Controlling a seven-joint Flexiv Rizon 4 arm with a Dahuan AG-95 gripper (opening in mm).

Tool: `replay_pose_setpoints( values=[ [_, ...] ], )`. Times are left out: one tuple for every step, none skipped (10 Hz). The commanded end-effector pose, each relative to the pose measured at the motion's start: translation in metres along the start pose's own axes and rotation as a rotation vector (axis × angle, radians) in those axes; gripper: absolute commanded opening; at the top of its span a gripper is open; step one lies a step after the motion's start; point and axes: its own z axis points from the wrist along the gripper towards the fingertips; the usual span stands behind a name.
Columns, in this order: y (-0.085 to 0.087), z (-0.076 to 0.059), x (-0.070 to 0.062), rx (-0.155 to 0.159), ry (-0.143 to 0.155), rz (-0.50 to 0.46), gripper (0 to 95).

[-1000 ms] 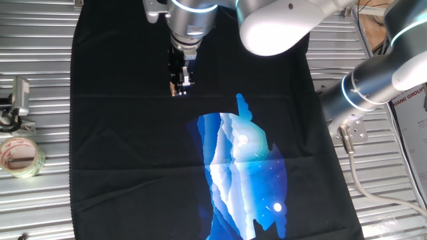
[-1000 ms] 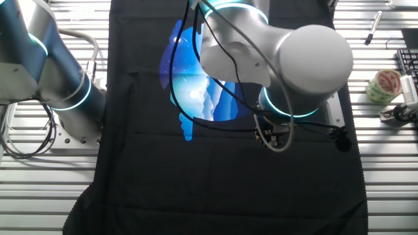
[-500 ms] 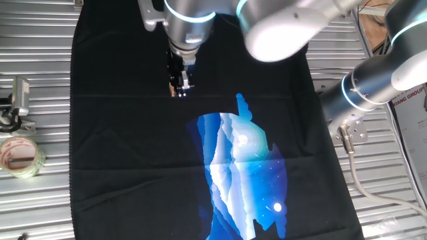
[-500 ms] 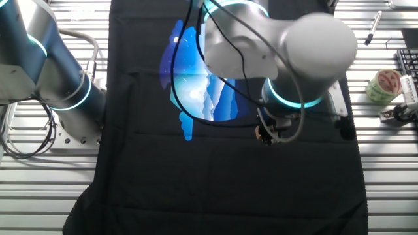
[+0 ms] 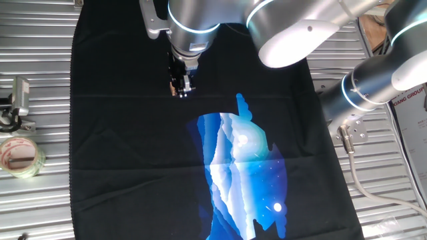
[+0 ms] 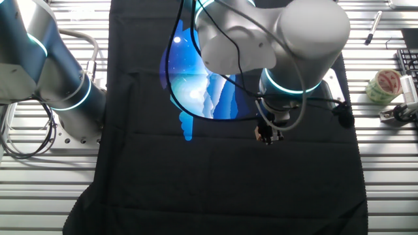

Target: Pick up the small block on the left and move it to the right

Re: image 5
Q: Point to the small wooden block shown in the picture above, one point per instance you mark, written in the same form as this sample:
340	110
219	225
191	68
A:
172	89

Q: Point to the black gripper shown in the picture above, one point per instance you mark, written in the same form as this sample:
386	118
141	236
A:
177	75

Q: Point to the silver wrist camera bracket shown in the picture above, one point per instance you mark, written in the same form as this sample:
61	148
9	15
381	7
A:
153	20

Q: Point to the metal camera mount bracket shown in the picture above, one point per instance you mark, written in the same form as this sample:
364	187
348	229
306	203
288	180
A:
28	126

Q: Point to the black cloth with blue print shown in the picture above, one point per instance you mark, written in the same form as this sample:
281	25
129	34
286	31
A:
133	133

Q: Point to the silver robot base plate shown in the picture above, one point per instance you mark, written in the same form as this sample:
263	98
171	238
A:
358	133

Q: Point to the brown wooden board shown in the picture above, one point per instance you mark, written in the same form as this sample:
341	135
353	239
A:
372	33

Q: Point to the clear packing tape roll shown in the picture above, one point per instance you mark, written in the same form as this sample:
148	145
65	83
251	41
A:
39	161

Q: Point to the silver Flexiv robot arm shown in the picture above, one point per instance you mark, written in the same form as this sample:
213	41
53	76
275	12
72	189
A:
333	26

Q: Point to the metal corner bracket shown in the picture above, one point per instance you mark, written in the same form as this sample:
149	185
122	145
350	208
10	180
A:
78	3

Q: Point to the clear plastic bag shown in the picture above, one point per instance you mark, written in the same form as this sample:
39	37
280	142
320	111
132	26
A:
387	225

